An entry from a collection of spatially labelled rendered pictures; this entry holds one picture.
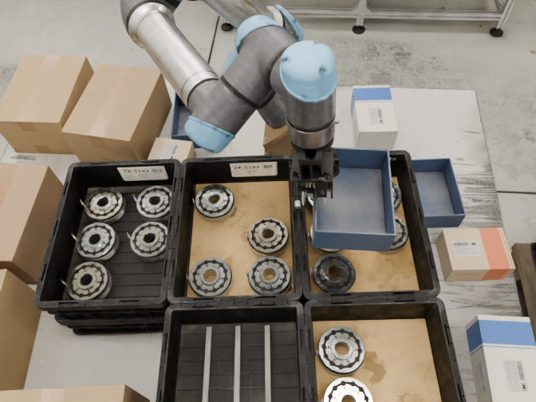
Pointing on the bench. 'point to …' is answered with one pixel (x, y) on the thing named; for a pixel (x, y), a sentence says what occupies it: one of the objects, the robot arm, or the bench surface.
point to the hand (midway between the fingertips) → (315, 191)
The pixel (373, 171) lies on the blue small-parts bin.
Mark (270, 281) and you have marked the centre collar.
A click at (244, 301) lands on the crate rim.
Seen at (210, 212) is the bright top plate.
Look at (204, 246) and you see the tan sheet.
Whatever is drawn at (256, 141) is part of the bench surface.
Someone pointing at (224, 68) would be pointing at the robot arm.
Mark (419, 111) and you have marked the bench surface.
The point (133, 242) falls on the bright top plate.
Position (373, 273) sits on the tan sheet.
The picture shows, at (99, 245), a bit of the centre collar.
